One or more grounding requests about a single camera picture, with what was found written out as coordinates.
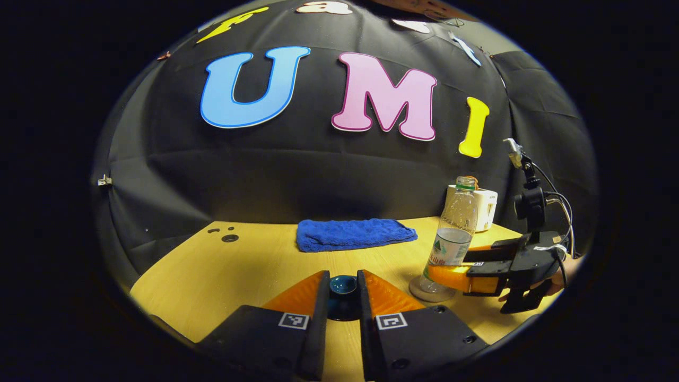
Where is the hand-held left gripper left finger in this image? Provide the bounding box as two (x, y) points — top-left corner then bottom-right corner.
(196, 270), (330, 381)

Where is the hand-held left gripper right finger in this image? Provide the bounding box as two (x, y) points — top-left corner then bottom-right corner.
(356, 269), (490, 382)

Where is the round brown coaster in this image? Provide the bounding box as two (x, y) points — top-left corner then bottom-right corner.
(408, 275), (457, 303)

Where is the clear plastic water bottle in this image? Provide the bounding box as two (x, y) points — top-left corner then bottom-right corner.
(422, 176), (479, 294)

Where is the blue teacup lid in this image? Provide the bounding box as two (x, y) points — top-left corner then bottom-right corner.
(329, 275), (358, 297)

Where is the white toaster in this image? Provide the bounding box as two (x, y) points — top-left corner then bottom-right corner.
(446, 184), (498, 233)

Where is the blue towel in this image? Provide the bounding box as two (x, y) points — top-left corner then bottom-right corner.
(296, 218), (418, 253)

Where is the black backdrop cloth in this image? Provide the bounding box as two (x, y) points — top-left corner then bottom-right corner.
(93, 0), (600, 298)

